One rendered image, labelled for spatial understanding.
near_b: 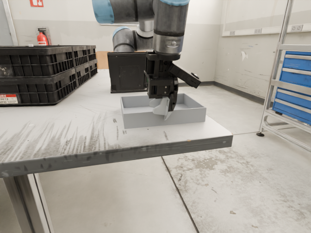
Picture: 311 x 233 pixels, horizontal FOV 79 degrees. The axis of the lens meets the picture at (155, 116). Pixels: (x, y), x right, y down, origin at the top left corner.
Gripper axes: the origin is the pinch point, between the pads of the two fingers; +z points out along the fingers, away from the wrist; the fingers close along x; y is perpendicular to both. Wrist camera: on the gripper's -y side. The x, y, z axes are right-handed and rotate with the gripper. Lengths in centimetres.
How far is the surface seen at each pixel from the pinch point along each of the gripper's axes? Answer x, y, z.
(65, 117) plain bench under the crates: -15.2, 32.2, 7.2
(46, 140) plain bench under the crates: 1.3, 34.9, 3.2
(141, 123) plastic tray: 0.0, 8.2, 1.9
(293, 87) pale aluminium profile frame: -62, -140, 29
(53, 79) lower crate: -33.0, 36.8, 0.3
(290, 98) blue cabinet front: -62, -144, 40
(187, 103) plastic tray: -13.2, -14.2, 4.7
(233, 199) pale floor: -6, -57, 77
